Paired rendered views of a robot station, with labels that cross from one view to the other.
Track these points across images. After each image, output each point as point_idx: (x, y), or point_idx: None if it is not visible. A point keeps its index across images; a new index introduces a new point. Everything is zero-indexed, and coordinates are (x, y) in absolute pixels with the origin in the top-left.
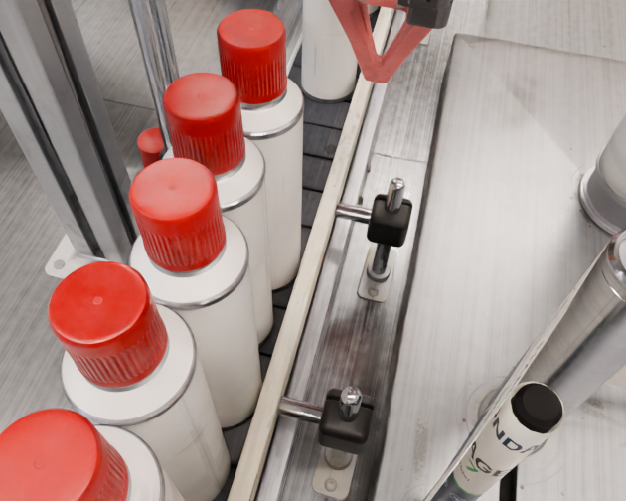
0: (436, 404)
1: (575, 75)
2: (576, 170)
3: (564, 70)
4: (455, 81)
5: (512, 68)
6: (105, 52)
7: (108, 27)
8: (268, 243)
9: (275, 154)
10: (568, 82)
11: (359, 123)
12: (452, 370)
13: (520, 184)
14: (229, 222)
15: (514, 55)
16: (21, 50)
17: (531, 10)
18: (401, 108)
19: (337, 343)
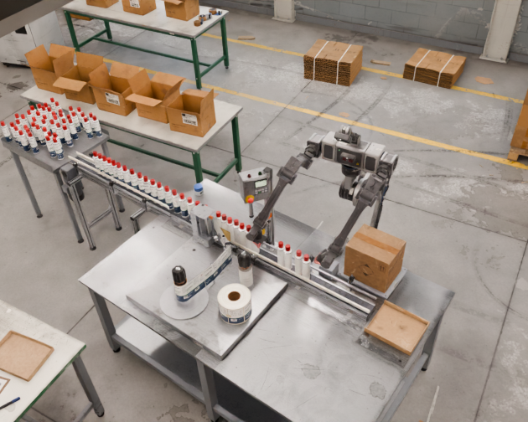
0: (234, 259)
1: (271, 292)
2: (254, 283)
3: (272, 291)
4: (276, 278)
5: (276, 285)
6: (309, 249)
7: (316, 249)
8: (247, 239)
9: None
10: (270, 290)
11: (267, 259)
12: (236, 261)
13: (255, 276)
14: (243, 230)
15: (278, 287)
16: None
17: (298, 307)
18: (281, 279)
19: None
